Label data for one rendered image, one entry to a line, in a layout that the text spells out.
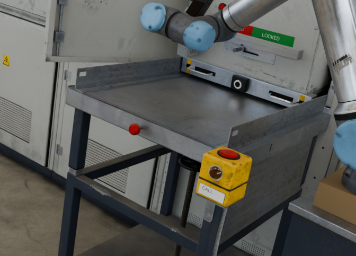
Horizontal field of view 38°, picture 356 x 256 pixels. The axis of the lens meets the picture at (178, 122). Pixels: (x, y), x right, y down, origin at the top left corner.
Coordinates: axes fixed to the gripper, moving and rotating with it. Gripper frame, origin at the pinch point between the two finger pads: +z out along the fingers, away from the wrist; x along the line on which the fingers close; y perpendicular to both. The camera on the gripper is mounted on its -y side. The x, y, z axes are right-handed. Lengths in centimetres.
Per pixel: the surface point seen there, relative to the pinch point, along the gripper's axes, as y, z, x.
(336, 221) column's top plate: 36, -21, 58
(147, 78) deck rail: 23.6, 7.8, -26.7
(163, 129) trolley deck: 30.5, -26.0, 7.5
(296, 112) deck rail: 18.4, 14.5, 27.8
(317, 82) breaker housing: 8.3, 34.8, 24.4
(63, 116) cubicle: 62, 46, -99
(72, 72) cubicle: 38, 42, -96
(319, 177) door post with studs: 42, 45, 33
